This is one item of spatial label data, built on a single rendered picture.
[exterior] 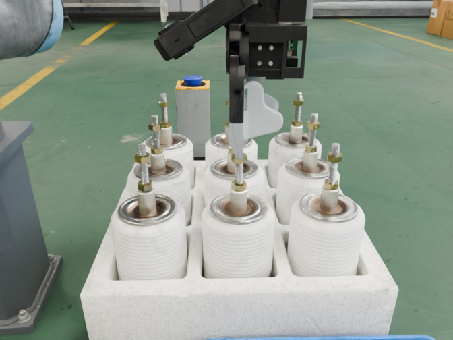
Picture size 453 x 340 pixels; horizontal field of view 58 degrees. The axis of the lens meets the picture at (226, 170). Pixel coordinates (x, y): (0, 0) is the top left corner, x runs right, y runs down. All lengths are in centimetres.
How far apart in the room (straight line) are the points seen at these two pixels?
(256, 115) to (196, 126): 44
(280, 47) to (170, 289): 31
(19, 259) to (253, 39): 51
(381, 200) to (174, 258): 70
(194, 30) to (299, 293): 33
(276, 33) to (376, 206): 74
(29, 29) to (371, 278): 61
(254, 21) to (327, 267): 31
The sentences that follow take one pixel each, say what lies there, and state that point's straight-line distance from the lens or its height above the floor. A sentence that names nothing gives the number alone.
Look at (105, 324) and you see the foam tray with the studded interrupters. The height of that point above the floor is 13.
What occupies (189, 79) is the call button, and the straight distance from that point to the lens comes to 87.
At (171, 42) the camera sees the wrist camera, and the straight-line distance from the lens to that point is 44.
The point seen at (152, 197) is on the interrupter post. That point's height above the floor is 27.
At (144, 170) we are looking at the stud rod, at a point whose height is 31.
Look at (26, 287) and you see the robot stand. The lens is 77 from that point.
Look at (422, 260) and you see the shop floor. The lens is 94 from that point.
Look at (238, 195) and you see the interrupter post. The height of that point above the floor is 28.
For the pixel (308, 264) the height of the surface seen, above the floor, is 19.
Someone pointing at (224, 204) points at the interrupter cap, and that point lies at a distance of 54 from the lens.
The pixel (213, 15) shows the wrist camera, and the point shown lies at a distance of 43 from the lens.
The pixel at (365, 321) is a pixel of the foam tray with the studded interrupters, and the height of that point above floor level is 13.
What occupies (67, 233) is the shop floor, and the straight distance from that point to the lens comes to 100.
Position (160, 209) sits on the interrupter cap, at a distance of 54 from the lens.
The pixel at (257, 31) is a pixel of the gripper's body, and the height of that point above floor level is 48.
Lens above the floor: 53
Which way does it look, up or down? 26 degrees down
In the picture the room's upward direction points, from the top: straight up
